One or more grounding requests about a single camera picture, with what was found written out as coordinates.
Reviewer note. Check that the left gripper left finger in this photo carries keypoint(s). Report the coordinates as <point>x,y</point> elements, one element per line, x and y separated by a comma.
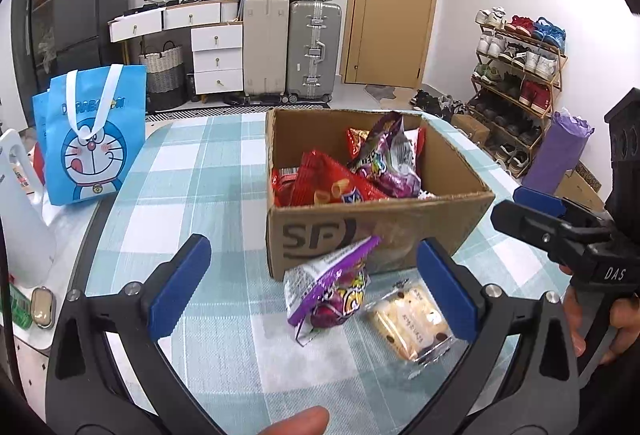
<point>86,393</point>

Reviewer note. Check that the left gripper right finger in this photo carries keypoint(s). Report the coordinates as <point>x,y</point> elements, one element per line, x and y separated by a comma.
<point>518,372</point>

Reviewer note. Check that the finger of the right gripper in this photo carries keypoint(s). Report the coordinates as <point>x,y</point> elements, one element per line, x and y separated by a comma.
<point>564,231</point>
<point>544,203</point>

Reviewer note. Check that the clear cake pastry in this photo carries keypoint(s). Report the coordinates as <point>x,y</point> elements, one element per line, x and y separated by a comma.
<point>411,324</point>

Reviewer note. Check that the large purple snack bag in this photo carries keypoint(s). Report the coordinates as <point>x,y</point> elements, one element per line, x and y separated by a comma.
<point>387,159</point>

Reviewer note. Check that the small purple snack bag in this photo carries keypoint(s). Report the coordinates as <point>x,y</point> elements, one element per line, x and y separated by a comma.
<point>325,292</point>

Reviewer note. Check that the red cone snack bag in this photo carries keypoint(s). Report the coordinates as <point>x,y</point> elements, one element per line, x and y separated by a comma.
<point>322,180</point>

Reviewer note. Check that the red orange snack bag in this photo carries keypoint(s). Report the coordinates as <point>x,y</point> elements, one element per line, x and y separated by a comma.
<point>282,185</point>

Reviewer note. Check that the right hand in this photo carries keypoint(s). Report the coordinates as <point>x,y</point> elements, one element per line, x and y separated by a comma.
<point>624,318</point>

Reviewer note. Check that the left hand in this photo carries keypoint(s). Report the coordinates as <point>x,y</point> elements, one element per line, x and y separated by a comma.
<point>312,421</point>

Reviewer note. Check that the purple rolled mat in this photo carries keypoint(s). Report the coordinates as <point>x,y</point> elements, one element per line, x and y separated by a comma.
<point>560,151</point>

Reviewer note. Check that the small cardboard box on floor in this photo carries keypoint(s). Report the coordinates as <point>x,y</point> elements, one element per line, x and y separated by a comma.
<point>475,130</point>

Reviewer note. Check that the shoe rack with shoes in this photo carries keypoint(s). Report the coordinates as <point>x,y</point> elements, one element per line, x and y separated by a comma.
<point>518,74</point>

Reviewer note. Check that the white red snack bag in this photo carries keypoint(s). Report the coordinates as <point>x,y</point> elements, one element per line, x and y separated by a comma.
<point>416,139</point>

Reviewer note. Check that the white appliance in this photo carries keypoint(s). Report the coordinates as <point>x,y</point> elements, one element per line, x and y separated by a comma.
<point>30,244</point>

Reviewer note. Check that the checked teal tablecloth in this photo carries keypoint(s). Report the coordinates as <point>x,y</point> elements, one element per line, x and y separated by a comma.
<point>233,347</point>

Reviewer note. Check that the SF Express cardboard box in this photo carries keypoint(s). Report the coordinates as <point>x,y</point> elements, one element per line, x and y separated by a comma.
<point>295,235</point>

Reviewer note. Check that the blue Doraemon tote bag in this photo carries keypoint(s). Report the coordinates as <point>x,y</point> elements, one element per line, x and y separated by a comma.
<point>90,125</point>

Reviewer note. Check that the silver suitcase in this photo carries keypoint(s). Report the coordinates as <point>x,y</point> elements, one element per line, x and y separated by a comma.
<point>313,41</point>

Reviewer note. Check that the woven laundry basket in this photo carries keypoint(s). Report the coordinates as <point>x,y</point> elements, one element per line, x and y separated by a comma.
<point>165,77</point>

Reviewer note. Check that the beige suitcase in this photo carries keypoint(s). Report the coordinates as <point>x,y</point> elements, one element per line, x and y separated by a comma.
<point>265,47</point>

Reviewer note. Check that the white drawer desk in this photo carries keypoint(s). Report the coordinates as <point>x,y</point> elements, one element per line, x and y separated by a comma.
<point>216,39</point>

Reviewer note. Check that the dark glass cabinet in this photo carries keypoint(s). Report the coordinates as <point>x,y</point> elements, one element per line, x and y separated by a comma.
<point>33,49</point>

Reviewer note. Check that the dark grey refrigerator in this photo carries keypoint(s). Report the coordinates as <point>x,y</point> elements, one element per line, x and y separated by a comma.
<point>82,36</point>

